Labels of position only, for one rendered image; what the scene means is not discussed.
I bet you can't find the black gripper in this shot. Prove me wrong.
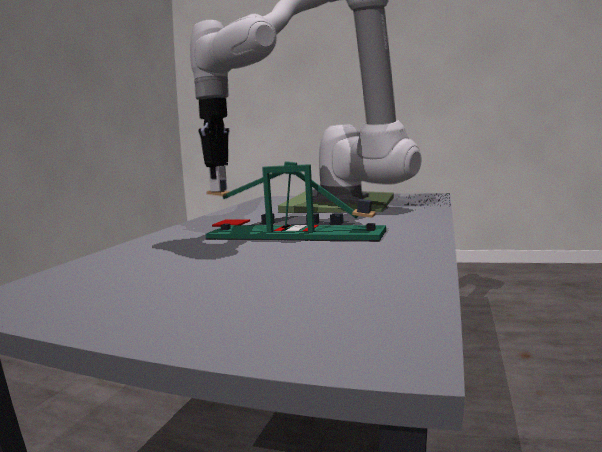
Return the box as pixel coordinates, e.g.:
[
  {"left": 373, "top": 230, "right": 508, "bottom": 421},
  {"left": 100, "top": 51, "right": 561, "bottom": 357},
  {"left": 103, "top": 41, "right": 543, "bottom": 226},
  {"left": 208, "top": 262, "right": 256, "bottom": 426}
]
[{"left": 198, "top": 98, "right": 229, "bottom": 192}]

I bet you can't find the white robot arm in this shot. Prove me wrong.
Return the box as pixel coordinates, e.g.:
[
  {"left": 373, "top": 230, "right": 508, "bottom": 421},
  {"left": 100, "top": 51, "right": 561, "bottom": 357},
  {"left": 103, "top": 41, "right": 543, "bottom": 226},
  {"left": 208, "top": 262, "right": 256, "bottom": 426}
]
[{"left": 190, "top": 0, "right": 421, "bottom": 204}]

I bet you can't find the red flat square plate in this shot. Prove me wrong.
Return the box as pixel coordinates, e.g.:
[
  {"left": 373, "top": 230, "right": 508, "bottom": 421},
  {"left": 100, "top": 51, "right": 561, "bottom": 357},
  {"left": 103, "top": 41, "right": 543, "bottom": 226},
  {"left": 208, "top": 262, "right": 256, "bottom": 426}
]
[{"left": 212, "top": 219, "right": 250, "bottom": 227}]

